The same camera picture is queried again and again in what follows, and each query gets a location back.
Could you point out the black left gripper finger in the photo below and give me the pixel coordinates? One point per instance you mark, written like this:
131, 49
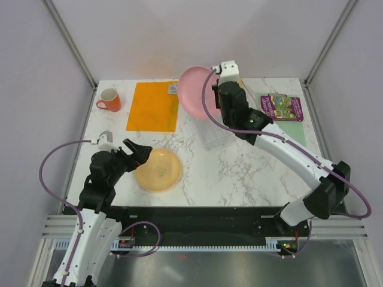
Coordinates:
140, 155
135, 148

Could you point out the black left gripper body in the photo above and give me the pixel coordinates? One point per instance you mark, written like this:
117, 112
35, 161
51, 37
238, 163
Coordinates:
122, 162

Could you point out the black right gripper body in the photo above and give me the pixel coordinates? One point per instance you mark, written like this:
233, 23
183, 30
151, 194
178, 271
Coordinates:
214, 88

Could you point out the pink plate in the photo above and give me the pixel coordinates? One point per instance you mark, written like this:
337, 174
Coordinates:
189, 92

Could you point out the light yellow plate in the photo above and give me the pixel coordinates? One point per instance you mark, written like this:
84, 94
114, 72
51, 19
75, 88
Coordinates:
161, 172

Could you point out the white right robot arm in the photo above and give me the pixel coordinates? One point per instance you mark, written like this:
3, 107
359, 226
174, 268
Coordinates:
323, 177

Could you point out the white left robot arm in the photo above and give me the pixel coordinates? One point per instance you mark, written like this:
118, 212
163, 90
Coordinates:
95, 232

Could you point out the orange cutting mat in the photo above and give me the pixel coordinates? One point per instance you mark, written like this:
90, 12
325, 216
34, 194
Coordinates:
154, 107

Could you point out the orange ceramic mug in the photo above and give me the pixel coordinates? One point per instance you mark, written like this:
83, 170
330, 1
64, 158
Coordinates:
110, 100

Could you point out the purple children's book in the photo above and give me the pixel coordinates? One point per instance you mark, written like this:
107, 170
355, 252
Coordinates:
282, 107

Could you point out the green cutting mat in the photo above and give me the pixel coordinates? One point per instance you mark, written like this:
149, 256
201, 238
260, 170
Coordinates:
293, 128

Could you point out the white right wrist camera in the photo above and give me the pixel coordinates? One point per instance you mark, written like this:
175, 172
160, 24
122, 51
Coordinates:
228, 72

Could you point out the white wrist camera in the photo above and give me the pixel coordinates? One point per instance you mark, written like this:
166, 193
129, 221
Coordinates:
104, 142
228, 72

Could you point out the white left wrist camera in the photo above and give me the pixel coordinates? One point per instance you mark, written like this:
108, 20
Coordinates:
104, 142

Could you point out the clear wire dish rack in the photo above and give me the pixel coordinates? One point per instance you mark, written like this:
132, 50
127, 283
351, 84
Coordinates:
212, 136

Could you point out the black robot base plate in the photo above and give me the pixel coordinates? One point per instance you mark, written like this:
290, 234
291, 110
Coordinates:
205, 226

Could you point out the white cable duct strip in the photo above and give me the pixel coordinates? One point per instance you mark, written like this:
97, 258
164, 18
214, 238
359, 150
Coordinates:
125, 244

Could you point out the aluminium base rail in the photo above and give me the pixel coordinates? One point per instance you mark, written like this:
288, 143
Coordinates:
334, 228

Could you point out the left aluminium frame post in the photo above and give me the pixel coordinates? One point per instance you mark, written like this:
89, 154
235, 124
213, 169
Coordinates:
64, 32

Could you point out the aluminium frame post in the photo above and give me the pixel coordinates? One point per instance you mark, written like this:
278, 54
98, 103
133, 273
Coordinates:
331, 39
64, 32

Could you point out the right aluminium frame post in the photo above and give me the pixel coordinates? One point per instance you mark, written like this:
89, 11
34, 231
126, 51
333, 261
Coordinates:
331, 39

